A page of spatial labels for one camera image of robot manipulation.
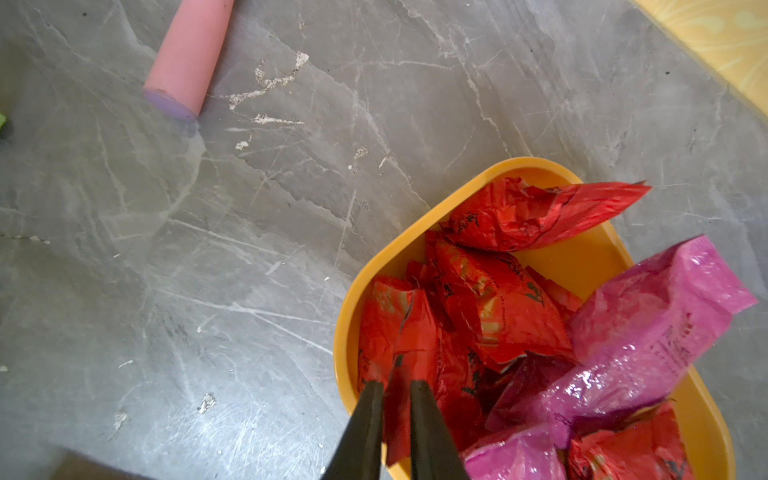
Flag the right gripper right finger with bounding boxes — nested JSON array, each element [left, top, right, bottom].
[[410, 380, 470, 480]]

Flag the orange plastic storage box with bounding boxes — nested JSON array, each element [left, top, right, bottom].
[[333, 157, 736, 479]]

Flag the pink tea bag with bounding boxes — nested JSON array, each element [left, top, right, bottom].
[[486, 235, 757, 448], [461, 424, 567, 480]]

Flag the purple pink garden fork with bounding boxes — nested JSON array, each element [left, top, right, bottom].
[[143, 0, 235, 120]]

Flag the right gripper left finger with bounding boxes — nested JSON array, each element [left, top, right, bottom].
[[321, 381, 384, 480]]

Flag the red tea bag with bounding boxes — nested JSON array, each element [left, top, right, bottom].
[[425, 230, 582, 373], [440, 177, 651, 253], [358, 276, 485, 466], [566, 401, 695, 480]]

